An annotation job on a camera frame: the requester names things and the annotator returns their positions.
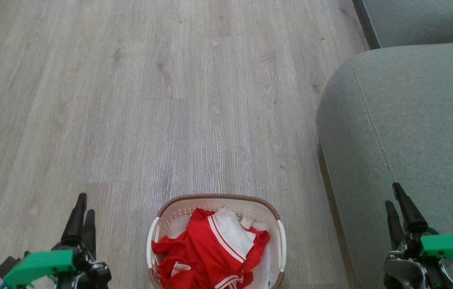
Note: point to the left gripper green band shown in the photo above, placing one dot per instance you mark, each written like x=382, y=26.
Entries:
x=41, y=267

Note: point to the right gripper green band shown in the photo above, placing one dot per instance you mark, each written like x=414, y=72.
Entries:
x=447, y=247

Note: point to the red and white striped jersey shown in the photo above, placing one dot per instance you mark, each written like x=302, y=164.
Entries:
x=208, y=253

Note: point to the grey fabric sofa cushion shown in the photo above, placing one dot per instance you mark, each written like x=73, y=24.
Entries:
x=411, y=120

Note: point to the grey fabric sofa section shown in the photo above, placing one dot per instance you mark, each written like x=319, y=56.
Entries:
x=423, y=20

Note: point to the white plastic laundry basket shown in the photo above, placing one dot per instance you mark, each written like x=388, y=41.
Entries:
x=178, y=212

